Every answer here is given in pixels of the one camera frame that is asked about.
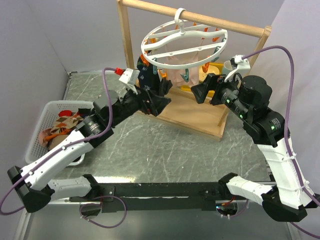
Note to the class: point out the orange sock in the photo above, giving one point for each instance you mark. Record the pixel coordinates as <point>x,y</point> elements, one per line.
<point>50,137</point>

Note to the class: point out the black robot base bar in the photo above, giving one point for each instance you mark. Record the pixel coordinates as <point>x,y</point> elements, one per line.
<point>158,196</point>

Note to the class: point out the brown ribbed sock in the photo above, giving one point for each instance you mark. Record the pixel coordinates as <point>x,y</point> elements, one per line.
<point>56,141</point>

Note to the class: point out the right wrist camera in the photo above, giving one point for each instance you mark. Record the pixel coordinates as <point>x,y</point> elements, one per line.
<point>243,67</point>

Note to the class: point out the black socks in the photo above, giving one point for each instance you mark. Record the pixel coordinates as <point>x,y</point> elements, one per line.
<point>164,87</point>

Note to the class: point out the pink sock in basket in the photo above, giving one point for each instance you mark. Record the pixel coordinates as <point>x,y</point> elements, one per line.
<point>44,137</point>

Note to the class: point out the wooden hanger rack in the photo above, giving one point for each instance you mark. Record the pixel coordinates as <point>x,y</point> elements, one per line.
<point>183,112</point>

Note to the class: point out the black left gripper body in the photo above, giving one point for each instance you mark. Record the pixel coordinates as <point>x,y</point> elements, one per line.
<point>133,102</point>

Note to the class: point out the red sock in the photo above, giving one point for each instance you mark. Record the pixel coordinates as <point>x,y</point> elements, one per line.
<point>65,113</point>

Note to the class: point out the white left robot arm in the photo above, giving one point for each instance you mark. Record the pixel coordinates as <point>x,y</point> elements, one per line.
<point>35,184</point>

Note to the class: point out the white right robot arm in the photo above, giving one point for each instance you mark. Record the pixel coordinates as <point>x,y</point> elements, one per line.
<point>248,98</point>

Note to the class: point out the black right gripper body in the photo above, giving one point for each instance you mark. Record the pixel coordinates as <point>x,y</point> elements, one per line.
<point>225,92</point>

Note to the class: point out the yellow plastic tray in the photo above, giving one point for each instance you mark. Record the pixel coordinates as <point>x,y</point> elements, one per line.
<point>186,88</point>

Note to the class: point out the light blue mug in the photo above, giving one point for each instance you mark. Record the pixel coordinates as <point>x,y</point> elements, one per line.
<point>228,67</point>

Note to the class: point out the navy green striped sock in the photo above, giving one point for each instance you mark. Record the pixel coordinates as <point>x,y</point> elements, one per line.
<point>141,62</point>

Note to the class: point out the navy sock in basket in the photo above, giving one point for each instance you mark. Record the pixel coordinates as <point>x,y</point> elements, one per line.
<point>83,112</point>

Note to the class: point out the white plastic basket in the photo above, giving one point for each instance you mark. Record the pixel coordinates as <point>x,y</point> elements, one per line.
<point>46,120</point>

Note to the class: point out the white round clip hanger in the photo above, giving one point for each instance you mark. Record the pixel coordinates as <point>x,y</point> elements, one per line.
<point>214,42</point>

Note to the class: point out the argyle patterned sock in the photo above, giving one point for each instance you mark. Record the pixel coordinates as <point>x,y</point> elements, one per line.
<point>65,123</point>

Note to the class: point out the santa pattern sock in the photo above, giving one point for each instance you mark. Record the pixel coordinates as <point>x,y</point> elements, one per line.
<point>147,78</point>

